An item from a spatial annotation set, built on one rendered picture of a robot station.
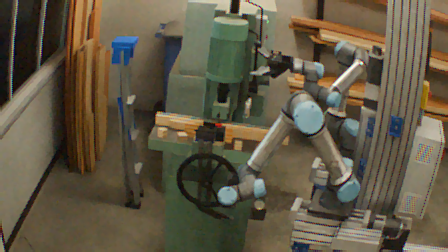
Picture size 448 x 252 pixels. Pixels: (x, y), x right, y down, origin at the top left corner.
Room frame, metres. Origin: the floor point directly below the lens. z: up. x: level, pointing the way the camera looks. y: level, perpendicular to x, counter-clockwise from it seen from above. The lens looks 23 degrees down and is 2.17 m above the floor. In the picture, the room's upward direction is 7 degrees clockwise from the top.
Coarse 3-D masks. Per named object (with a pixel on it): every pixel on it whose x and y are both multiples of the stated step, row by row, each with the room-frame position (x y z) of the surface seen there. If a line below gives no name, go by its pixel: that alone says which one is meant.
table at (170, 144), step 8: (168, 128) 2.89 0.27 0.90; (152, 136) 2.77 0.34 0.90; (168, 136) 2.80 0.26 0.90; (176, 136) 2.81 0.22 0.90; (152, 144) 2.75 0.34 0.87; (160, 144) 2.75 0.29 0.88; (168, 144) 2.74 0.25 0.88; (176, 144) 2.74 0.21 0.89; (184, 144) 2.74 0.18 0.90; (232, 144) 2.79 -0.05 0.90; (248, 144) 2.82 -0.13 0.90; (176, 152) 2.74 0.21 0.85; (184, 152) 2.74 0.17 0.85; (224, 152) 2.73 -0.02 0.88; (232, 152) 2.72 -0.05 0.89; (240, 152) 2.72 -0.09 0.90; (248, 152) 2.72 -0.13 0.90; (232, 160) 2.72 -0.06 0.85; (240, 160) 2.72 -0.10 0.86
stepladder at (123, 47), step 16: (128, 48) 3.53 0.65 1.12; (112, 64) 3.53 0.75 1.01; (128, 64) 3.59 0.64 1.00; (128, 80) 3.67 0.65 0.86; (128, 96) 3.66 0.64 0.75; (128, 112) 3.56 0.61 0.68; (128, 128) 3.53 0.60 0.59; (128, 144) 3.51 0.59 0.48; (128, 160) 3.51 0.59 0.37; (128, 192) 3.53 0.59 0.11
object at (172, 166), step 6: (168, 162) 2.74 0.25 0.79; (174, 162) 2.74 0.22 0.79; (180, 162) 2.74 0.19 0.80; (168, 168) 2.74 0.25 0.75; (174, 168) 2.74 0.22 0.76; (186, 168) 2.74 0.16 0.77; (192, 168) 2.74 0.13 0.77; (204, 168) 2.73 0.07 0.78; (168, 174) 2.74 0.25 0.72; (174, 174) 2.74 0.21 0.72; (186, 174) 2.74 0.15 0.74; (192, 174) 2.74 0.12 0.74; (216, 174) 2.73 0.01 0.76; (222, 174) 2.73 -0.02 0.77; (228, 174) 2.72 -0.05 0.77; (216, 180) 2.73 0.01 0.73; (222, 180) 2.73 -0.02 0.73
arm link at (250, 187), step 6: (246, 180) 2.26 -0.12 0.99; (252, 180) 2.25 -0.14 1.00; (258, 180) 2.24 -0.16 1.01; (240, 186) 2.22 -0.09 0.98; (246, 186) 2.21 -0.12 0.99; (252, 186) 2.21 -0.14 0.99; (258, 186) 2.21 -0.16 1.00; (264, 186) 2.22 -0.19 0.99; (240, 192) 2.20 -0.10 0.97; (246, 192) 2.20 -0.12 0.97; (252, 192) 2.20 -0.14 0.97; (258, 192) 2.20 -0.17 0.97; (264, 192) 2.21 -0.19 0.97; (240, 198) 2.19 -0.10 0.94; (246, 198) 2.20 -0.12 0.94; (252, 198) 2.21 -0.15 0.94
